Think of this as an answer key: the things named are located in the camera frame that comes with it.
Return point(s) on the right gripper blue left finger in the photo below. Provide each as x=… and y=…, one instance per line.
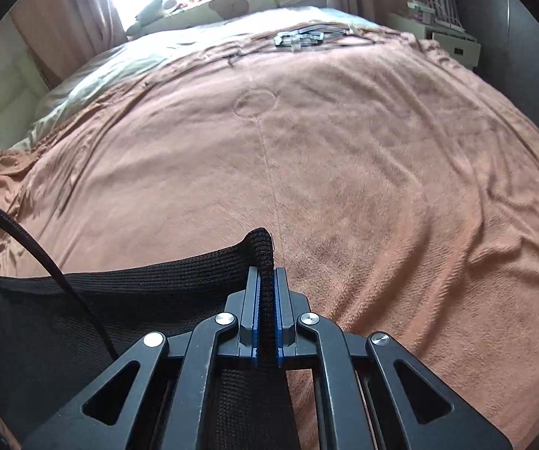
x=248, y=337

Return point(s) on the bear print cushion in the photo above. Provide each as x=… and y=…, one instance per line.
x=211, y=11

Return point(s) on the cream padded headboard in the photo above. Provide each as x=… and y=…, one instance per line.
x=21, y=86

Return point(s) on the white bedside cabinet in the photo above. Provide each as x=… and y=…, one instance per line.
x=461, y=46

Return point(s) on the orange-brown quilt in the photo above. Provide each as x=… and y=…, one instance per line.
x=400, y=190

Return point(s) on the beige bed sheet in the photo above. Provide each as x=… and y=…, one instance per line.
x=157, y=49

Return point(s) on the black t-shirt floral trim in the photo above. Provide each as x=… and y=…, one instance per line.
x=49, y=351

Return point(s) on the left pink curtain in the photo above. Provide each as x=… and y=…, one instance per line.
x=63, y=35

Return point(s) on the plush toy on sill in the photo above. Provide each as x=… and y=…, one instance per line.
x=156, y=10

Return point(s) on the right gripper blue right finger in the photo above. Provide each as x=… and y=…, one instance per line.
x=285, y=320

